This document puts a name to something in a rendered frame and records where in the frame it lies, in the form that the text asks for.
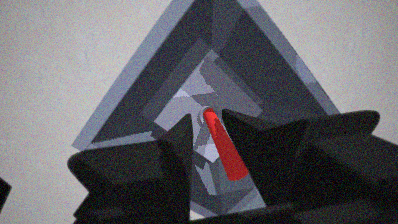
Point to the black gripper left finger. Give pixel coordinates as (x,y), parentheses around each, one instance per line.
(168,159)

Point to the red peg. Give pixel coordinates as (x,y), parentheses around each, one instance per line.
(231,160)

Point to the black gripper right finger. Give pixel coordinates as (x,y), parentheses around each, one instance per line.
(272,152)

